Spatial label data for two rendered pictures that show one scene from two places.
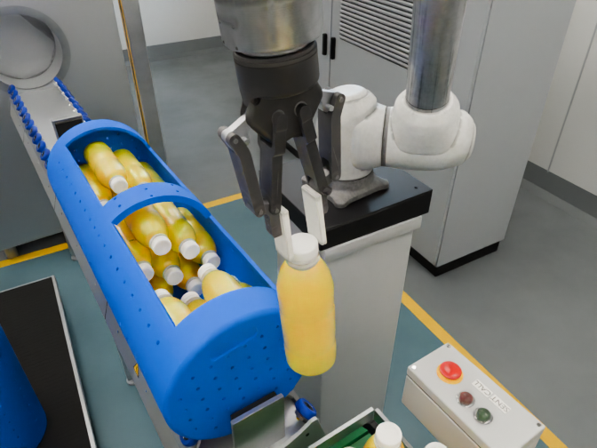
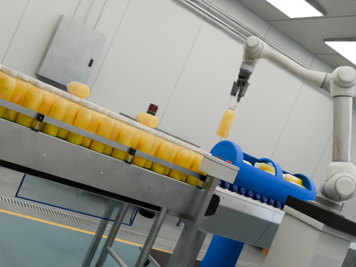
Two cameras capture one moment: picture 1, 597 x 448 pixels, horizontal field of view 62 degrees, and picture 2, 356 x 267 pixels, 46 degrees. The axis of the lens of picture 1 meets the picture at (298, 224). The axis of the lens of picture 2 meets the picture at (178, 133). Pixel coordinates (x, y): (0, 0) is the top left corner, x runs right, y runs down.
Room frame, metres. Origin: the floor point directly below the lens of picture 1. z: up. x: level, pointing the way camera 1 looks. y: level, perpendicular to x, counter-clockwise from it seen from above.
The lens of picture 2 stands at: (0.17, -2.67, 1.13)
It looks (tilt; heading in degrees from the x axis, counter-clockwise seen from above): 0 degrees down; 89
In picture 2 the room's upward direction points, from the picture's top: 23 degrees clockwise
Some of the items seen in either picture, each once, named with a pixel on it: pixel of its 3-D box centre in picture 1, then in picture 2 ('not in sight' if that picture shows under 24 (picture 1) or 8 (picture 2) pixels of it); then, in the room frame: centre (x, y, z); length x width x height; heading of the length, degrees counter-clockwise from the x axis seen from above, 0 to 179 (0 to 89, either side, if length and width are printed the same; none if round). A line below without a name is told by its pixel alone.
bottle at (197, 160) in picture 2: not in sight; (197, 168); (0.39, -0.20, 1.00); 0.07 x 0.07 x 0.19
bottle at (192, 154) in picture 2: not in sight; (185, 163); (0.31, -0.20, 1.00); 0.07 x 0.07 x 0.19
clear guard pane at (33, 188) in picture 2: not in sight; (94, 175); (-0.17, -0.05, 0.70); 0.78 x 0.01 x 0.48; 33
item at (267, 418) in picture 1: (257, 426); not in sight; (0.51, 0.07, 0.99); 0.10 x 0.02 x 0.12; 123
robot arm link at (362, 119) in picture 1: (349, 130); (335, 184); (1.20, -0.13, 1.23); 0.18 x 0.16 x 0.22; 77
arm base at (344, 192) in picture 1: (339, 172); (328, 206); (1.22, -0.12, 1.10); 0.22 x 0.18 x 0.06; 35
